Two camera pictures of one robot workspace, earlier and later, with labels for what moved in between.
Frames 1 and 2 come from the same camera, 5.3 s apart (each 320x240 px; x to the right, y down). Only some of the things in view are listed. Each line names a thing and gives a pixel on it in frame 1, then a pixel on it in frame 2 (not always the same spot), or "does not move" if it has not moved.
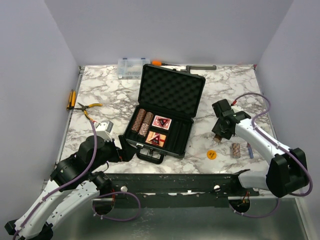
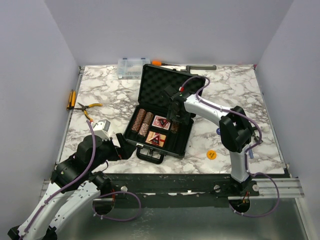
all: [156, 139] does not move
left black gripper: [125, 153] does not move
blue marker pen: [250, 150] does not move
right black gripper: [217, 130] -> [184, 119]
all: [162, 121] does not move
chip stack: [217, 138] -> [174, 127]
